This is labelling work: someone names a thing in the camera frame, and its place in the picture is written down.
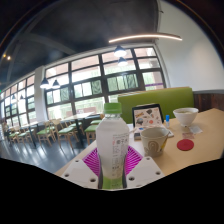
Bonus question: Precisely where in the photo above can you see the green upholstered bench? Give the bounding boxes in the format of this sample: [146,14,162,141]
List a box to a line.
[117,86,195,125]

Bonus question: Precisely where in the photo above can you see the wooden dining table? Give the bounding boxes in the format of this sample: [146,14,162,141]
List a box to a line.
[61,112,97,123]

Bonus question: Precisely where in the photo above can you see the flat round red coaster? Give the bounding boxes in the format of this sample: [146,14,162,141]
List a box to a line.
[176,138,195,152]

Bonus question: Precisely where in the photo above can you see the beige patterned cup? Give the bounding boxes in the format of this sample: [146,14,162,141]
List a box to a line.
[139,126,170,158]

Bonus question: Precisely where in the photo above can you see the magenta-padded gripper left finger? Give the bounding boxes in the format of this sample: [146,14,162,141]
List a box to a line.
[60,147,102,190]

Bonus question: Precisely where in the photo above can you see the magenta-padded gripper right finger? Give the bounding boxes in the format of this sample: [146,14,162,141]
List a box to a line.
[123,145,166,190]

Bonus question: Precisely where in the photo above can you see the white ceramic bowl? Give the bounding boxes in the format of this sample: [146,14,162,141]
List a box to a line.
[172,107,200,128]

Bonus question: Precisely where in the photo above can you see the clear bottle with green cap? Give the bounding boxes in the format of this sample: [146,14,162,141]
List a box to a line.
[95,102,131,191]

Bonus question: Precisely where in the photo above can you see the hanging pendant lamps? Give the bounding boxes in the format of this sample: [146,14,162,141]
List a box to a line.
[9,44,129,101]

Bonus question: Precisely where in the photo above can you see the small white card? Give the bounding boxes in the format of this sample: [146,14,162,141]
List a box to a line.
[188,125,203,135]

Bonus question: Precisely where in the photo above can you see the long linear ceiling light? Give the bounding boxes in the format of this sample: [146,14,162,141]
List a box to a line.
[108,32,184,45]

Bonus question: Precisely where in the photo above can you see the wooden chairs with green seats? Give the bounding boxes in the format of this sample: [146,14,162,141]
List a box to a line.
[6,114,103,148]

